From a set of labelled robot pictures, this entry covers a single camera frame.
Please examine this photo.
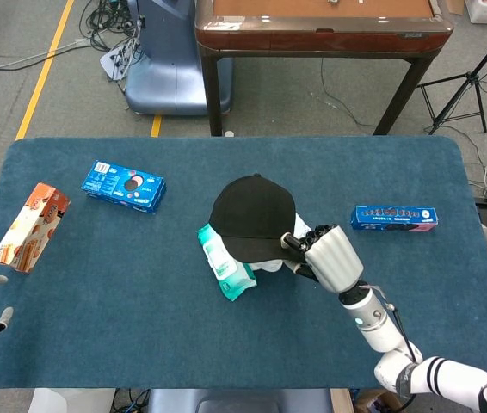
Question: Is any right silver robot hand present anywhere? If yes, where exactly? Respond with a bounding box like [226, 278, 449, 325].
[280, 223, 364, 294]

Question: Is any black baseball cap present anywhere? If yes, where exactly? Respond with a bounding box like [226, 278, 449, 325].
[208, 173, 307, 263]

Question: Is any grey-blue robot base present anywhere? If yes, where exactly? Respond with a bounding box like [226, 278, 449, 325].
[123, 0, 234, 116]

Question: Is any slim blue cookie box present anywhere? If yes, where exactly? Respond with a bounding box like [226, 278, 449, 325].
[348, 205, 439, 233]

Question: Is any orange wafer box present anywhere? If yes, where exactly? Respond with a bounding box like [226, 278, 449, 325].
[0, 182, 71, 274]

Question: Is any cardboard box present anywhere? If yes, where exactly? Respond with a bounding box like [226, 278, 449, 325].
[353, 389, 389, 413]

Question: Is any wide blue cookie box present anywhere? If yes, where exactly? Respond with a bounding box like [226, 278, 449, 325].
[81, 159, 168, 215]

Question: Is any green wet wipes pack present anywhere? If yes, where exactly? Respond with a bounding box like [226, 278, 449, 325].
[196, 223, 257, 302]

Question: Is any white plastic bin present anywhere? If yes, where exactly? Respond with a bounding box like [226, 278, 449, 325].
[28, 388, 118, 413]

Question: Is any blue table mat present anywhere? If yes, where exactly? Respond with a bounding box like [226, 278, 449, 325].
[0, 136, 487, 391]

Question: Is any grey robot torso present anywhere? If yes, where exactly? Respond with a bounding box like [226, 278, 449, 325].
[146, 388, 335, 413]

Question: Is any black tripod stand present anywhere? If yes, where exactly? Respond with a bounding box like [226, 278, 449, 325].
[416, 16, 487, 135]

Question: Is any brown wooden table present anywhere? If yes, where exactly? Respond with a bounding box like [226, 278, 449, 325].
[194, 0, 455, 137]

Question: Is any thin black floor cable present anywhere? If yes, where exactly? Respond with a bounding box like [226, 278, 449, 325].
[320, 58, 377, 128]

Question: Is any white floor cable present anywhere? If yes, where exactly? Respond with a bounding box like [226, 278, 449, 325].
[0, 37, 90, 77]

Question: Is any black cable bundle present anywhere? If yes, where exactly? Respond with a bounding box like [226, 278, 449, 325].
[78, 0, 148, 94]

